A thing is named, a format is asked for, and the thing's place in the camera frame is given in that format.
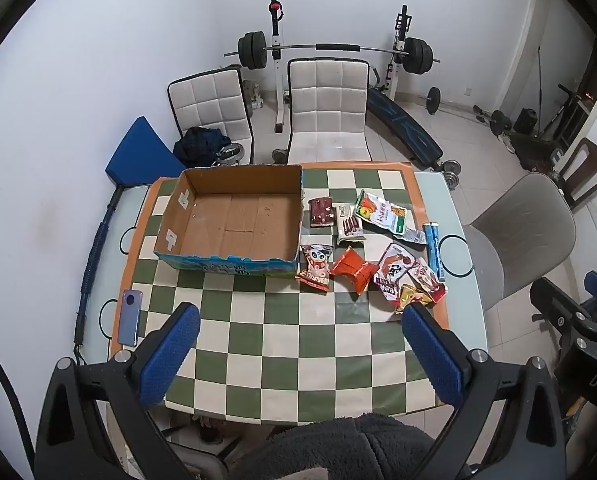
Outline green white checkered mat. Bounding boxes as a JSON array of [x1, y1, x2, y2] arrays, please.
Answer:
[[109, 161, 452, 426]]

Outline yellow candy packet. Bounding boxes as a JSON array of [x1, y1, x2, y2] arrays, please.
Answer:
[[396, 284, 433, 311]]

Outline person's grey fleece clothing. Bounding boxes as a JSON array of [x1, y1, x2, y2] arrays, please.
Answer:
[[256, 412, 439, 480]]

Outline chocolate stick snack packet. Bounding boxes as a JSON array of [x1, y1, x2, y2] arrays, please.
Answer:
[[335, 202, 367, 243]]

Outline long black dumbbell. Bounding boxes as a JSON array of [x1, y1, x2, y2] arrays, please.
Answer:
[[425, 86, 489, 123]]

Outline blue smartphone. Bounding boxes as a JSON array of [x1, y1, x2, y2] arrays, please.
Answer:
[[112, 290, 142, 348]]

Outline short black dumbbell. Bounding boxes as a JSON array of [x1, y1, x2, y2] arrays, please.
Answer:
[[473, 104, 513, 137]]

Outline cardboard box blue sides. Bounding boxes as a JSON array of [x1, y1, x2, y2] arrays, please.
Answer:
[[153, 164, 304, 278]]

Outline chrome dumbbell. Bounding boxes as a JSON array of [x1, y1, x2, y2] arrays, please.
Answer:
[[439, 159, 463, 188]]

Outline beige shell chair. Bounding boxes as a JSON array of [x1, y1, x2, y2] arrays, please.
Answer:
[[461, 172, 577, 313]]

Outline small red white snack packet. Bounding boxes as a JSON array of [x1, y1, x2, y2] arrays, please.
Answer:
[[411, 257, 449, 303]]

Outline dark red sausage packet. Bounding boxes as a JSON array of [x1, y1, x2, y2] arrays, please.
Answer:
[[309, 196, 334, 228]]

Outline thin black pole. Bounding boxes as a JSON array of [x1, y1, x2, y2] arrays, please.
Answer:
[[536, 47, 543, 131]]

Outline black speaker box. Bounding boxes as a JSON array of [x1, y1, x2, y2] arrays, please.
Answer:
[[513, 108, 538, 135]]

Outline camouflage bag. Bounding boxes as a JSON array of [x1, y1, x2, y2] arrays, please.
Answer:
[[242, 80, 264, 111]]

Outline long blue snack packet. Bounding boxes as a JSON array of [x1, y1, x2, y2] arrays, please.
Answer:
[[423, 222, 448, 282]]

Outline panda print snack packet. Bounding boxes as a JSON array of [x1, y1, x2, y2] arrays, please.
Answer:
[[296, 243, 333, 292]]

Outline dark jacket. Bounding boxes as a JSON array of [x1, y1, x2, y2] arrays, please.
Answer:
[[172, 127, 232, 168]]

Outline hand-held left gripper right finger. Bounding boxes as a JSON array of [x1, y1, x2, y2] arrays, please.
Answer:
[[401, 302, 567, 480]]

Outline large red white snack packet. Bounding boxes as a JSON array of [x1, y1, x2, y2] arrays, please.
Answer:
[[373, 242, 419, 306]]

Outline white quilted chair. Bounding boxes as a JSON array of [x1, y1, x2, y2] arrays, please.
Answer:
[[167, 66, 256, 166], [285, 57, 374, 165]]

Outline blue wedge cushion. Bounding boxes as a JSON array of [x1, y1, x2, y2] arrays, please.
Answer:
[[105, 116, 186, 187]]

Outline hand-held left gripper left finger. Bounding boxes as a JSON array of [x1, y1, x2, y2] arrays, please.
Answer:
[[33, 301, 202, 480]]

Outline barbell on rack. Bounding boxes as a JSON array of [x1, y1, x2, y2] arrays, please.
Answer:
[[266, 0, 414, 133]]

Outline blue black weight bench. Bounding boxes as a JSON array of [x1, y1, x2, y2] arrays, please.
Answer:
[[367, 87, 444, 171]]

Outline green orange snack packet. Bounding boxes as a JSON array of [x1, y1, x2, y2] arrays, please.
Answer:
[[353, 189, 410, 237]]

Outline black kick scooter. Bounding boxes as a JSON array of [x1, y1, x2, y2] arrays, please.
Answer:
[[539, 82, 594, 136]]

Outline dark gym bag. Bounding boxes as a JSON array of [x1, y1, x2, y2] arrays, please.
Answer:
[[511, 130, 564, 173]]

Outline barbell with black plates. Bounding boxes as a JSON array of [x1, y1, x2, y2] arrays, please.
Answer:
[[223, 31, 442, 78]]

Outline brown wooden chair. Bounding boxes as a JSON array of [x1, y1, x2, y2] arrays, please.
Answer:
[[559, 137, 597, 211]]

